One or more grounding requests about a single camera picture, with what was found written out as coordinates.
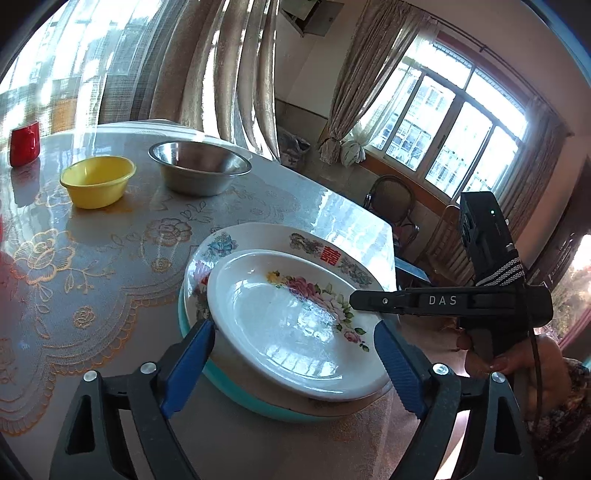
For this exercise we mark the dark curtain rod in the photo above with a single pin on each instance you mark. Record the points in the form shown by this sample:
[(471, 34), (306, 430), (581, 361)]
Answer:
[(498, 55)]

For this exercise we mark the waste bin with bag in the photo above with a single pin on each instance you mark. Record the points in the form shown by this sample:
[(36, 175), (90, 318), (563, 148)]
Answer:
[(295, 150)]

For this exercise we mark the yellow plastic bowl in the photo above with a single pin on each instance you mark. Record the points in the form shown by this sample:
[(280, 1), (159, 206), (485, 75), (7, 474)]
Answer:
[(97, 182)]

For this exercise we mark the dark wooden chair blue seat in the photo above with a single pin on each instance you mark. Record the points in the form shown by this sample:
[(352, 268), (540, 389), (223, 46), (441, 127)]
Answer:
[(450, 249)]

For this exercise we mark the red mug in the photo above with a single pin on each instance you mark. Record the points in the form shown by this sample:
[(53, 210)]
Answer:
[(24, 145)]

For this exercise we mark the round-back wooden chair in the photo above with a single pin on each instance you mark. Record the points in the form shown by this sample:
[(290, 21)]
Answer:
[(392, 203)]

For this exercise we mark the person's floral clothing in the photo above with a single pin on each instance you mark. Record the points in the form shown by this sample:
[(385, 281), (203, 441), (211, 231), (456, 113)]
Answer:
[(568, 424)]

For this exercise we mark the white oval printed platter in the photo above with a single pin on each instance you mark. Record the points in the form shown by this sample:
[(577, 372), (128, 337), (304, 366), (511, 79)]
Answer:
[(258, 235)]

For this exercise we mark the grey wall electrical box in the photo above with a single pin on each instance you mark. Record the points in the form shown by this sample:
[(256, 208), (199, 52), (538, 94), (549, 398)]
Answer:
[(314, 16)]

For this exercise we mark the white floral deep plate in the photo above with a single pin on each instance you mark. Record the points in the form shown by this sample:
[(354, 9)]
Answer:
[(277, 323)]

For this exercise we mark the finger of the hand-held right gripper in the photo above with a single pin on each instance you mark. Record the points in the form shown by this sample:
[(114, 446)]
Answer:
[(383, 302)]

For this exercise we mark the tied beige curtain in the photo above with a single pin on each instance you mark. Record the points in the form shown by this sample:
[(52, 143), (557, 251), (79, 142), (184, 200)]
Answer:
[(360, 92)]

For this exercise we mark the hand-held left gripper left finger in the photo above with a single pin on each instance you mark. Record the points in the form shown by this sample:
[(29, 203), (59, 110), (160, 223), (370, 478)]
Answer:
[(189, 364)]

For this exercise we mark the white framed window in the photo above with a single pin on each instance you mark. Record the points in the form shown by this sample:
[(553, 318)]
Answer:
[(443, 134)]

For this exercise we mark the stainless steel bowl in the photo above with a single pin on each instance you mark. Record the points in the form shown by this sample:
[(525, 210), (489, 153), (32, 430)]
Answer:
[(198, 170)]

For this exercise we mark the white sheer curtain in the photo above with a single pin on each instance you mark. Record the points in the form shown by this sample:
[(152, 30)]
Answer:
[(69, 55)]

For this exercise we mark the beige patterned curtain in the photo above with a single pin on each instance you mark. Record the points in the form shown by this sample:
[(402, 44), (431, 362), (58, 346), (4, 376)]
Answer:
[(212, 69), (535, 170)]

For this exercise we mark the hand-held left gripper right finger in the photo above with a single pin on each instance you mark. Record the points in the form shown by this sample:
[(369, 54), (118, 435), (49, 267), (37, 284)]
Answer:
[(397, 369)]

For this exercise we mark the teal plate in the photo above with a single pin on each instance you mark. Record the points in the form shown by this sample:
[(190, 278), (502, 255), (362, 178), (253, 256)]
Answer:
[(231, 387)]

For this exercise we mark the person's right hand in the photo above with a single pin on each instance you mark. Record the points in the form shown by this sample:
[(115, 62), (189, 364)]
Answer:
[(480, 364)]

